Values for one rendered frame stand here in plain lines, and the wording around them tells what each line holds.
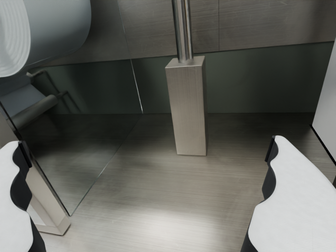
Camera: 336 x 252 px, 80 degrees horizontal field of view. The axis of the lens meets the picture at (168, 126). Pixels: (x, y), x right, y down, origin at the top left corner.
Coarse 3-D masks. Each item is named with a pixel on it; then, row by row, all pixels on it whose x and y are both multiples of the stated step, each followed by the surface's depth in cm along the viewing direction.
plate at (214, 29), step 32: (128, 0) 67; (160, 0) 65; (192, 0) 63; (224, 0) 61; (256, 0) 59; (288, 0) 57; (320, 0) 56; (128, 32) 72; (160, 32) 70; (192, 32) 67; (224, 32) 65; (256, 32) 63; (288, 32) 61; (320, 32) 59
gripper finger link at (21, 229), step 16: (16, 144) 10; (0, 160) 9; (16, 160) 9; (0, 176) 8; (16, 176) 8; (0, 192) 7; (16, 192) 8; (0, 208) 7; (16, 208) 7; (0, 224) 6; (16, 224) 6; (32, 224) 6; (0, 240) 6; (16, 240) 6; (32, 240) 6
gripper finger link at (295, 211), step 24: (288, 144) 10; (288, 168) 8; (312, 168) 8; (264, 192) 9; (288, 192) 7; (312, 192) 7; (264, 216) 6; (288, 216) 6; (312, 216) 6; (264, 240) 6; (288, 240) 6; (312, 240) 6
